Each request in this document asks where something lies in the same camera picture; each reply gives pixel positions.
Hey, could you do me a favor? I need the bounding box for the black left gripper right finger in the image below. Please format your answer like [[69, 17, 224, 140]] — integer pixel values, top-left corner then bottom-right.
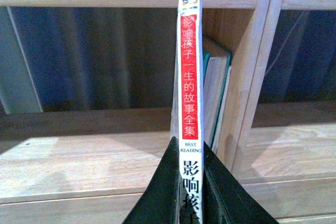
[[203, 144, 278, 224]]

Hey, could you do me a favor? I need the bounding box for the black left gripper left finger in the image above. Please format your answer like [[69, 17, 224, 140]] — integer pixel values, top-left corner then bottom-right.
[[123, 137, 180, 224]]

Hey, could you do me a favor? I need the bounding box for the white illustrated paperback book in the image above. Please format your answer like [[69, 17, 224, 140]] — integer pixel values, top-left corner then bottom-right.
[[174, 0, 204, 223]]

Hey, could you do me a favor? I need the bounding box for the upper left wooden drawer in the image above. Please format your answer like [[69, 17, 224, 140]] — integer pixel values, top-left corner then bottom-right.
[[1, 193, 142, 223]]

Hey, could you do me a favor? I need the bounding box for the light wooden bookshelf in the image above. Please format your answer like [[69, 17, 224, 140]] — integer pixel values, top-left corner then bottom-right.
[[1, 0, 335, 223]]

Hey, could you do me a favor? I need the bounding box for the teal hardcover book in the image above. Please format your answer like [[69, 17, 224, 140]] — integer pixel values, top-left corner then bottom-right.
[[203, 35, 232, 152]]

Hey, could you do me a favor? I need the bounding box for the dark blue curtain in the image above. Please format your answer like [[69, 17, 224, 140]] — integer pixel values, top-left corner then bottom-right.
[[11, 7, 335, 111]]

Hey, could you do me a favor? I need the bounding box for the white cable behind shelf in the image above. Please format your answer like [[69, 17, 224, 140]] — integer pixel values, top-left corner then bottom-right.
[[270, 11, 305, 70]]

